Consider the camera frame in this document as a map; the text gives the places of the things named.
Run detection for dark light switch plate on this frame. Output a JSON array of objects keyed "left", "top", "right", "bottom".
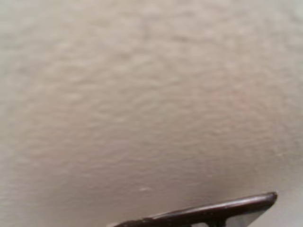
[{"left": 113, "top": 192, "right": 278, "bottom": 227}]

